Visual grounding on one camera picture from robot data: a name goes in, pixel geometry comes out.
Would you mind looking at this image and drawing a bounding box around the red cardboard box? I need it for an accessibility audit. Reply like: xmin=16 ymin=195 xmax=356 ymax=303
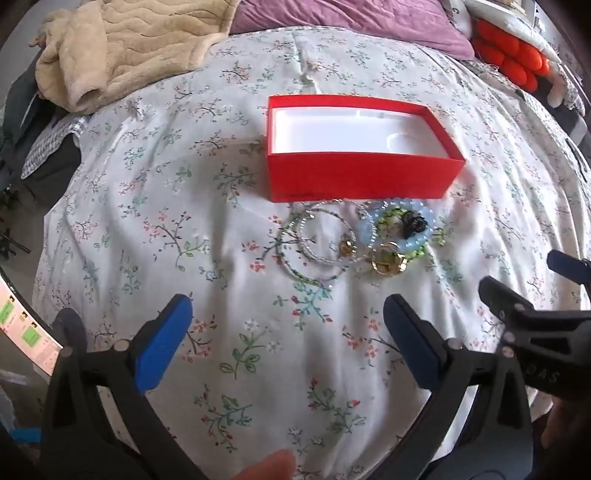
xmin=266 ymin=95 xmax=466 ymax=204

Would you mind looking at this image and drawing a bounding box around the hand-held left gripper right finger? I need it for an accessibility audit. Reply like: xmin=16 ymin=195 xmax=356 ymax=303
xmin=383 ymin=294 xmax=533 ymax=480

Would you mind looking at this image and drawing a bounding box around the paper sheet with green labels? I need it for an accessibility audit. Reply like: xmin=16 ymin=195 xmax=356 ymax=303
xmin=0 ymin=270 xmax=65 ymax=374

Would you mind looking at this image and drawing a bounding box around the purple pillow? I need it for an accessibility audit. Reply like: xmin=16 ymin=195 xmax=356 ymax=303
xmin=229 ymin=0 xmax=476 ymax=61

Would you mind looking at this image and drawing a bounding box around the green bead bracelet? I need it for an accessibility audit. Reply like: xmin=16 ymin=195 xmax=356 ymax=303
xmin=374 ymin=208 xmax=446 ymax=264

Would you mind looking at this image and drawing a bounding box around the checkered cloth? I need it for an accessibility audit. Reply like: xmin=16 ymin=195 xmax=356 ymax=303
xmin=23 ymin=115 xmax=88 ymax=178

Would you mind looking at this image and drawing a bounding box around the floral bed sheet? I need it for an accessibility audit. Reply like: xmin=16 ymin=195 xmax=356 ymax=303
xmin=32 ymin=25 xmax=587 ymax=480

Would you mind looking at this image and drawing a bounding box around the dark clothing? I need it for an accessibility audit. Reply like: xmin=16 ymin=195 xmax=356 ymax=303
xmin=0 ymin=60 xmax=84 ymax=217

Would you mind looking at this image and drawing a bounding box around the beige fleece blanket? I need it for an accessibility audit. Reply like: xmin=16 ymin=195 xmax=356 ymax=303
xmin=30 ymin=0 xmax=241 ymax=114

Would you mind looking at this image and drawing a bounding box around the black hair claw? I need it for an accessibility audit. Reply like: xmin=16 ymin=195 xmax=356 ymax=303
xmin=398 ymin=213 xmax=428 ymax=238

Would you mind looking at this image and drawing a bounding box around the person's right hand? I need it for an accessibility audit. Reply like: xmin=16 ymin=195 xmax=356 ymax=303
xmin=541 ymin=399 xmax=591 ymax=463

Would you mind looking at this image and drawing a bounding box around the light blue bead bracelet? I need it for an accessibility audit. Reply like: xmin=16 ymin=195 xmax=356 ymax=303
xmin=358 ymin=198 xmax=437 ymax=257

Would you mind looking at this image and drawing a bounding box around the thin teal bead necklace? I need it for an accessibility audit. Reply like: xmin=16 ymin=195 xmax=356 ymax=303
xmin=277 ymin=202 xmax=370 ymax=289

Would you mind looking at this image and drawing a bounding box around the wide gold ring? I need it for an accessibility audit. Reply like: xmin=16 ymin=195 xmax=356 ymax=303
xmin=369 ymin=242 xmax=409 ymax=278

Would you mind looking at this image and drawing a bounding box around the orange plush item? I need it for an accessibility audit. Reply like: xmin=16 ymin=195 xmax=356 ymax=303
xmin=472 ymin=18 xmax=552 ymax=90

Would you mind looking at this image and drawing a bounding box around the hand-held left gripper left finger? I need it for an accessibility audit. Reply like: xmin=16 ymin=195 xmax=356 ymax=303
xmin=41 ymin=293 xmax=208 ymax=480

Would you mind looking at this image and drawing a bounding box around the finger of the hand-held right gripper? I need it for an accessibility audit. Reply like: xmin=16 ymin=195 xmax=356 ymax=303
xmin=479 ymin=276 xmax=543 ymax=337
xmin=547 ymin=250 xmax=591 ymax=278

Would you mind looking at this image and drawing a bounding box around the person's left hand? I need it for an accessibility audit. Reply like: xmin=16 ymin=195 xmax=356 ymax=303
xmin=229 ymin=450 xmax=297 ymax=480

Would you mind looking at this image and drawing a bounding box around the blue cloth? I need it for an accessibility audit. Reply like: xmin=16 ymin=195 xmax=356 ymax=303
xmin=9 ymin=427 xmax=44 ymax=446

